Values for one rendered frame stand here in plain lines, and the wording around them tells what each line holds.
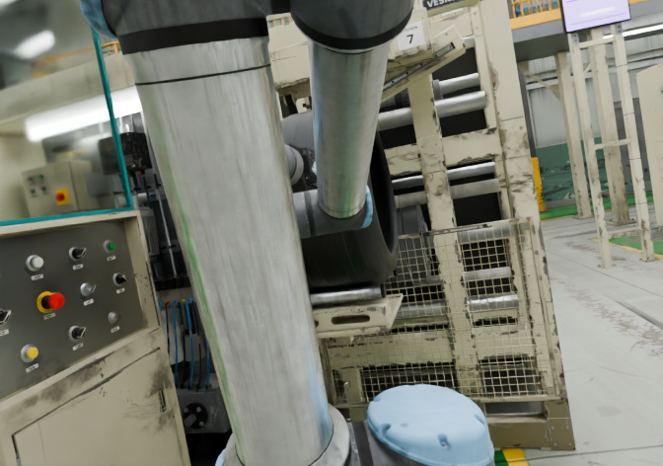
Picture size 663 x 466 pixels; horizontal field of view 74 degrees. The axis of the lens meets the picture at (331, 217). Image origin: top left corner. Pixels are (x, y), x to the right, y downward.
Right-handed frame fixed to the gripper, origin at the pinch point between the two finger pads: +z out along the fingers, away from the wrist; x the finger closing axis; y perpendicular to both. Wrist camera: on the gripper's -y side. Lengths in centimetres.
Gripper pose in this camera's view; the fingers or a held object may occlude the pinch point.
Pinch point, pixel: (315, 185)
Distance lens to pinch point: 117.5
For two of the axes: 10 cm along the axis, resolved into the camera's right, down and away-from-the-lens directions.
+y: -1.4, -9.9, 0.7
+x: -9.5, 1.6, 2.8
